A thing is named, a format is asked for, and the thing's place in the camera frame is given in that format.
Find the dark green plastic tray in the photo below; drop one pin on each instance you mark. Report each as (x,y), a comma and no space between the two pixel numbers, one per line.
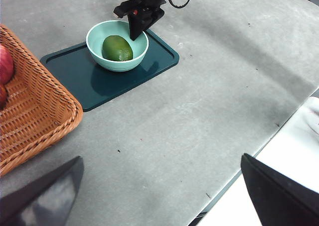
(74,74)

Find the teal ceramic bowl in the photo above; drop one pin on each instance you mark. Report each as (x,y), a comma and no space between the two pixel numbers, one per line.
(98,41)

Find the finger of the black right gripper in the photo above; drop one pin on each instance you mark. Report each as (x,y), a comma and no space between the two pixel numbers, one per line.
(155,17)
(137,24)

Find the green avocado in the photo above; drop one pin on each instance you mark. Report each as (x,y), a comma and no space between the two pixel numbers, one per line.
(117,48)

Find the brown wicker basket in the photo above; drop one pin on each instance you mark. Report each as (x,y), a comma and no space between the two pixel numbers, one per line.
(37,111)

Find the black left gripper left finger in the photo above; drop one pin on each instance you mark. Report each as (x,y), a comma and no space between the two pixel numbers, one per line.
(37,201)

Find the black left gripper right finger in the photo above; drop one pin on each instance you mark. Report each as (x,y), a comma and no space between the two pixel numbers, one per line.
(286,201)

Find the red apple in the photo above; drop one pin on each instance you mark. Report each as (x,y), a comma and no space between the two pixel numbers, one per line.
(5,64)

